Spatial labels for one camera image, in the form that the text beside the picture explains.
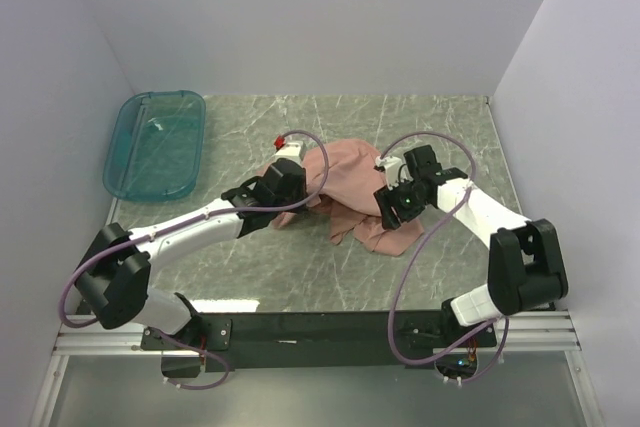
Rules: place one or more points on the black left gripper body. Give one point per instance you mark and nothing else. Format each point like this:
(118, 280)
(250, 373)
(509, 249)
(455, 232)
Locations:
(298, 196)

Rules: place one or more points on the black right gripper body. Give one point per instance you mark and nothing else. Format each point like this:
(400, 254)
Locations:
(404, 200)

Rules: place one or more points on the pink t shirt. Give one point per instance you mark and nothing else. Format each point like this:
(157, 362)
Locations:
(347, 197)

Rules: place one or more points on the teal transparent plastic bin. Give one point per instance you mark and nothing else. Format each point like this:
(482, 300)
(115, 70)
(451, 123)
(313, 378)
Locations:
(156, 147)

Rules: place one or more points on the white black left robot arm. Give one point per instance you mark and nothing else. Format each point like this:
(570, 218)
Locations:
(117, 286)

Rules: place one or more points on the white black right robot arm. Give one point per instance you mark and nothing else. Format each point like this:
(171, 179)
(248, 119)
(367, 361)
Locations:
(525, 266)

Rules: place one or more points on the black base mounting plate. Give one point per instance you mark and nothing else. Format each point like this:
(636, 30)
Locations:
(332, 339)

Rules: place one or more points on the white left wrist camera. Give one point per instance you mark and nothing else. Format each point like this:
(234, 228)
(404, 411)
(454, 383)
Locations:
(290, 150)

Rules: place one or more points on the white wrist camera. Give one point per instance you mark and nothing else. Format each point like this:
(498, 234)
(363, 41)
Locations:
(391, 168)
(290, 150)

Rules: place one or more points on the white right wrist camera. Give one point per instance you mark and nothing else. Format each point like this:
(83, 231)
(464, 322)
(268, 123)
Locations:
(391, 168)

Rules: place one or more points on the aluminium left side rail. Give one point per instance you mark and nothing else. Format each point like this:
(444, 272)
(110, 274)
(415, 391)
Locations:
(112, 216)

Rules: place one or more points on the aluminium front frame rail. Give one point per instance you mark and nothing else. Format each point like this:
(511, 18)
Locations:
(538, 331)

